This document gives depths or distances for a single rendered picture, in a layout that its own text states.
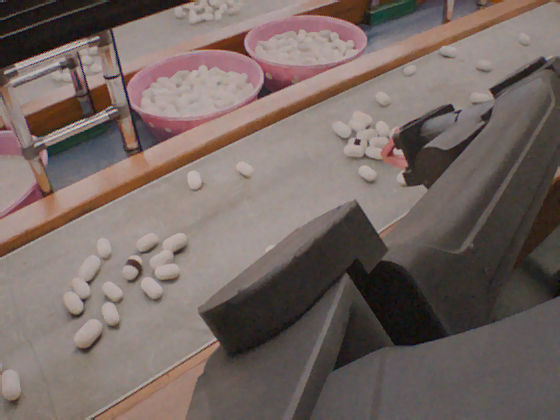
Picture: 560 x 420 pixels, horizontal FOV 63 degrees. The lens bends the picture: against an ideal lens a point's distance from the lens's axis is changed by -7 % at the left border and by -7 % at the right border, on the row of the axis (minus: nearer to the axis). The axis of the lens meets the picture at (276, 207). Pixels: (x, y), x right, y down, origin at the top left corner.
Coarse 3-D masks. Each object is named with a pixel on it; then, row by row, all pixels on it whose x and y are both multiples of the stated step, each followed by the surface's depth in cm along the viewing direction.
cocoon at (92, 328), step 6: (84, 324) 55; (90, 324) 54; (96, 324) 55; (84, 330) 54; (90, 330) 54; (96, 330) 54; (78, 336) 53; (84, 336) 53; (90, 336) 54; (96, 336) 54; (78, 342) 53; (84, 342) 53; (90, 342) 54
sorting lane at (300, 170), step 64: (448, 64) 101; (512, 64) 100; (320, 128) 84; (192, 192) 74; (256, 192) 73; (320, 192) 72; (384, 192) 72; (64, 256) 65; (128, 256) 65; (192, 256) 64; (256, 256) 64; (0, 320) 57; (64, 320) 57; (128, 320) 57; (192, 320) 57; (0, 384) 51; (64, 384) 51; (128, 384) 51
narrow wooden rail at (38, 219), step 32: (512, 0) 123; (544, 0) 126; (448, 32) 107; (352, 64) 96; (384, 64) 96; (288, 96) 88; (320, 96) 90; (224, 128) 81; (256, 128) 84; (128, 160) 76; (160, 160) 76; (192, 160) 79; (64, 192) 71; (96, 192) 71; (128, 192) 74; (0, 224) 67; (32, 224) 66; (64, 224) 69; (0, 256) 65
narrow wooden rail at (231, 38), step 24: (312, 0) 124; (336, 0) 123; (360, 0) 128; (384, 0) 134; (240, 24) 114; (336, 24) 128; (360, 24) 133; (168, 48) 106; (192, 48) 105; (216, 48) 109; (240, 48) 113; (48, 96) 94; (72, 96) 93; (96, 96) 96; (0, 120) 88; (48, 120) 92
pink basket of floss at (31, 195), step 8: (0, 136) 84; (8, 136) 84; (0, 144) 85; (8, 144) 85; (16, 144) 85; (0, 152) 86; (16, 152) 86; (40, 152) 81; (32, 184) 72; (24, 192) 71; (32, 192) 73; (16, 200) 70; (24, 200) 72; (32, 200) 74; (8, 208) 69; (16, 208) 71; (0, 216) 68
